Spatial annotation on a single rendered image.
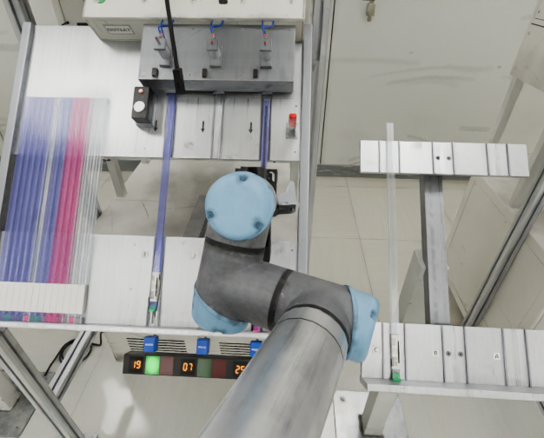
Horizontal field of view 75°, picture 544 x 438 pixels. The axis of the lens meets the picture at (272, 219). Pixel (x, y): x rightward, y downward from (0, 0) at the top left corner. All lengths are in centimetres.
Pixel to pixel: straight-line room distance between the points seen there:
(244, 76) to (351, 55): 170
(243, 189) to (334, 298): 15
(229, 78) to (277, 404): 69
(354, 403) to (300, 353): 122
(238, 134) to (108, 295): 45
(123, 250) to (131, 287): 8
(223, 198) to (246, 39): 54
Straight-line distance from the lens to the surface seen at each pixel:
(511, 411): 173
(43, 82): 106
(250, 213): 38
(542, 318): 143
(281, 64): 83
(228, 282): 41
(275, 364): 29
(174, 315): 80
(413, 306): 91
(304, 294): 39
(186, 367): 82
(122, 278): 84
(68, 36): 109
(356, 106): 257
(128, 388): 162
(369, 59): 250
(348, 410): 150
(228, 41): 87
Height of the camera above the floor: 134
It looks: 36 degrees down
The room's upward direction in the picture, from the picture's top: straight up
